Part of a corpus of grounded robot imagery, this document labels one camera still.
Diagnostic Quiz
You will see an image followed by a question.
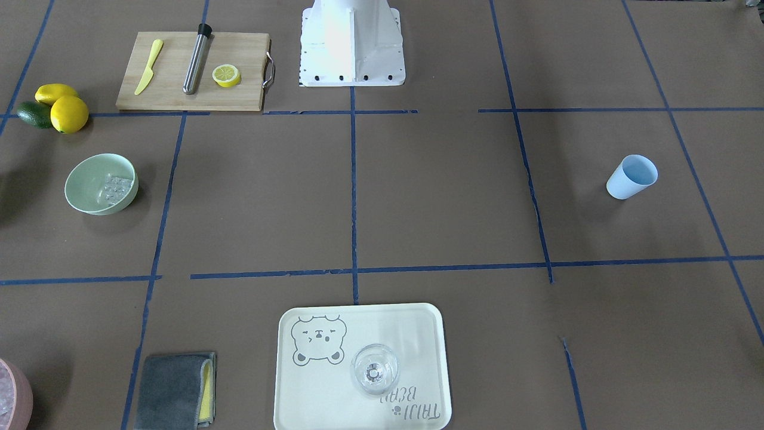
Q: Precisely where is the cream bear tray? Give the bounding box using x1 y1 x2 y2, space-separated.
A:
273 303 452 429

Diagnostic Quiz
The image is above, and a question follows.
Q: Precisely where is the clear ice cube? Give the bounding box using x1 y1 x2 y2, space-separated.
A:
98 175 134 206

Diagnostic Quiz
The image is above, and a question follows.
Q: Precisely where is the lemon half slice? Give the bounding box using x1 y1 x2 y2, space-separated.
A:
212 64 241 88

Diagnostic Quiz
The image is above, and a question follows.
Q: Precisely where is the yellow lemon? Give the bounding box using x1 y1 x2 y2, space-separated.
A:
50 96 90 134
35 82 79 107

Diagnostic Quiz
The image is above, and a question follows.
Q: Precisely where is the wooden cutting board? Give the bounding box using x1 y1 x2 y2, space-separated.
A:
116 32 271 112

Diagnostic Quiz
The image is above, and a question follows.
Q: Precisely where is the yellow plastic knife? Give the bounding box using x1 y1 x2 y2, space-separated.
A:
134 39 164 96

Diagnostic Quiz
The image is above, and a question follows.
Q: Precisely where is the pink bowl of ice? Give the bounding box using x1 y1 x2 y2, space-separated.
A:
1 359 33 429

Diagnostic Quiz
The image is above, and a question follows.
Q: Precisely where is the clear wine glass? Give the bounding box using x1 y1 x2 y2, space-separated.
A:
352 343 401 397

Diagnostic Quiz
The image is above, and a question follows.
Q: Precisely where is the light green bowl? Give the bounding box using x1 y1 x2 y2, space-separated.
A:
64 154 139 216

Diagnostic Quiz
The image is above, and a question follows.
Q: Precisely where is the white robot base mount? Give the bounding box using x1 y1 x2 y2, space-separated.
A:
298 1 406 87

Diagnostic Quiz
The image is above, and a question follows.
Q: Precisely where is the light blue plastic cup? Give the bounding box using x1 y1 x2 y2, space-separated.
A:
606 154 660 199

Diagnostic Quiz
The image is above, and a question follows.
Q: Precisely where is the grey yellow folded cloth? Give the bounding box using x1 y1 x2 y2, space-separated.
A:
133 351 217 429

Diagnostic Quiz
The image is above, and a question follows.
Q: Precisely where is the green lime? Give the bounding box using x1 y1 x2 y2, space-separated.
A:
16 101 54 130

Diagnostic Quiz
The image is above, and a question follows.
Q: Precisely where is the steel muddler rod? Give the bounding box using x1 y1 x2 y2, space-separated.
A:
182 23 212 95

